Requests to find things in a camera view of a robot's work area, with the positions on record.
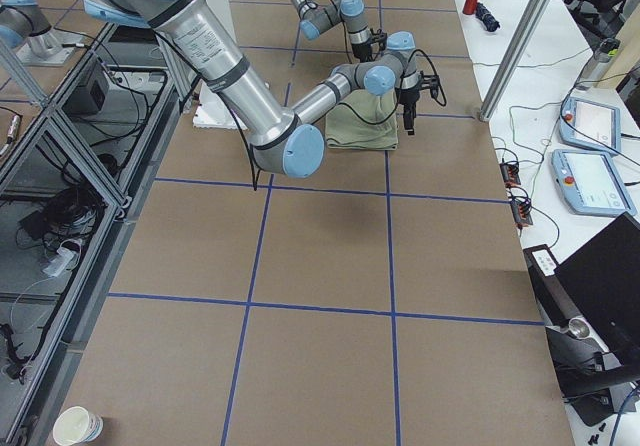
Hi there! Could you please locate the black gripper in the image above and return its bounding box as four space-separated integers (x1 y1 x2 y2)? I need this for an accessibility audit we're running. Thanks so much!
351 41 374 62
398 86 420 136

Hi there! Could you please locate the olive green long-sleeve shirt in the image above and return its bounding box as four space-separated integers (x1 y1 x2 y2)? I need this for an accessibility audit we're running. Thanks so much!
325 90 399 151

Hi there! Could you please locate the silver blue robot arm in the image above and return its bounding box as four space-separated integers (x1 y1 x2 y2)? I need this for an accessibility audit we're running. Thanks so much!
83 0 425 178
290 0 377 62

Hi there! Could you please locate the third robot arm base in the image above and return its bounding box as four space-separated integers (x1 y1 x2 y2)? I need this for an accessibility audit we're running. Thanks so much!
1 0 72 66

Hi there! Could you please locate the far small circuit board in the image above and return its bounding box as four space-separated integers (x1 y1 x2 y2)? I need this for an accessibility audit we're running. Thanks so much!
499 160 521 188

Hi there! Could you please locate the small circuit board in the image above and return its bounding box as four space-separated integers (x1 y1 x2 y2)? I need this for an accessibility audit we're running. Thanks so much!
509 196 533 230
499 160 521 188

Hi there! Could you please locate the dark blue folded umbrella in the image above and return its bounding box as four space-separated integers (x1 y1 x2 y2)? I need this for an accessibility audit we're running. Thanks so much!
475 2 500 33

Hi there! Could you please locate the near small circuit board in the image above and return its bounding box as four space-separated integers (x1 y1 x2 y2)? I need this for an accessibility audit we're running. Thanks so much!
509 196 533 230

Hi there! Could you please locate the far teach pendant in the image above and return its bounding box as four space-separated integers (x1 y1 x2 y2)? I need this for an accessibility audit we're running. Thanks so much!
558 96 621 155

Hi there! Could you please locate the teach pendant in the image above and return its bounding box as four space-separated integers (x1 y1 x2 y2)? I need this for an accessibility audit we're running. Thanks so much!
551 149 637 217
558 96 621 155

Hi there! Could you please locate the near teach pendant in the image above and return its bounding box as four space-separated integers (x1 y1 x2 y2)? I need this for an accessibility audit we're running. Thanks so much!
551 149 637 217

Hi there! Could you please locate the grey water bottle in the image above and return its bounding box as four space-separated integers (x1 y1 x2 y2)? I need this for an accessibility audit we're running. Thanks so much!
574 38 621 91

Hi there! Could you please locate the black box with label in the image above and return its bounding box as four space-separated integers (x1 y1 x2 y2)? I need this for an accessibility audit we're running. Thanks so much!
523 244 595 340

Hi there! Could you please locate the black laptop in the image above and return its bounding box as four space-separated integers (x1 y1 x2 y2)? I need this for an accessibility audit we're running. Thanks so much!
555 213 639 364

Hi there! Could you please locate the white paper cup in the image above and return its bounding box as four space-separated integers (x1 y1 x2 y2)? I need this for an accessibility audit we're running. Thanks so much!
52 406 104 446

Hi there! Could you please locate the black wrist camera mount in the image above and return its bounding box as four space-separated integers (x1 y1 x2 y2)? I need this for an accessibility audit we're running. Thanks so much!
370 29 388 52
419 71 441 101

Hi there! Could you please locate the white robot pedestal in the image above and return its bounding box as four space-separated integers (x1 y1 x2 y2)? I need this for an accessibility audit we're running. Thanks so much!
193 80 236 129

